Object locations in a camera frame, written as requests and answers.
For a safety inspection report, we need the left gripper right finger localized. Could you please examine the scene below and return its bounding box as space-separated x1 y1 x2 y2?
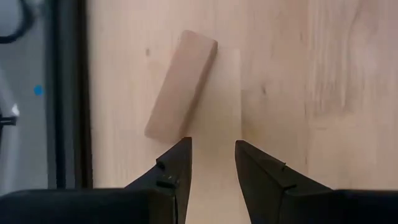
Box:
234 139 333 224

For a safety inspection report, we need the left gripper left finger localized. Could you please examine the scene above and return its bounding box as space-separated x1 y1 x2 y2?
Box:
124 136 193 224

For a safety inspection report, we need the natural wood block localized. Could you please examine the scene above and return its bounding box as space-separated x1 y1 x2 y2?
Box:
144 29 218 144

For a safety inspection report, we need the long black bar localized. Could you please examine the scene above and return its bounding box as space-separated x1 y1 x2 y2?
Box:
45 0 77 190

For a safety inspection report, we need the black aluminium table frame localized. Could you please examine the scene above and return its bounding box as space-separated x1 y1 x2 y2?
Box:
73 0 94 190

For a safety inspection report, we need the coiled black floor cable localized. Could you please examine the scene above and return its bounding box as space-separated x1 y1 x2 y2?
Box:
0 0 34 44

